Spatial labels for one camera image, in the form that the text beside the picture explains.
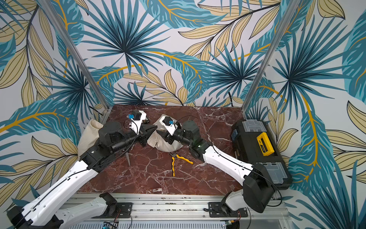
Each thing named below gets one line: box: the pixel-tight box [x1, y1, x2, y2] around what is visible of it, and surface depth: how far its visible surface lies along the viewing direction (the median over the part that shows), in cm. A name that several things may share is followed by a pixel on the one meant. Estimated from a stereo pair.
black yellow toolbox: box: [231, 119, 293, 191], surface depth 81 cm
